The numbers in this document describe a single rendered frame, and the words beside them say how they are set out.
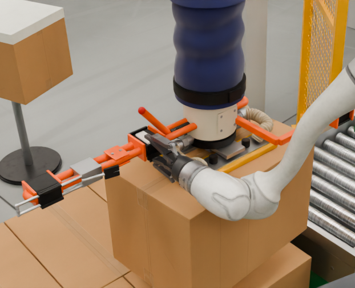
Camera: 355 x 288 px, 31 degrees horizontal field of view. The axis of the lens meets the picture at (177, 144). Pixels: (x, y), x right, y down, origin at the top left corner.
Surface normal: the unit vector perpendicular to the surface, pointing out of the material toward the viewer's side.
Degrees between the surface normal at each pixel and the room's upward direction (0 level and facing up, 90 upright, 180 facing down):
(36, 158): 0
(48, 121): 0
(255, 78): 90
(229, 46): 110
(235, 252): 90
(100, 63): 0
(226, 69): 79
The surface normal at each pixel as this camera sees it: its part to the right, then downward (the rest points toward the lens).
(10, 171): -0.05, -0.84
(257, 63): 0.62, 0.40
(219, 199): -0.54, -0.14
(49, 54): 0.85, 0.25
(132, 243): -0.72, 0.40
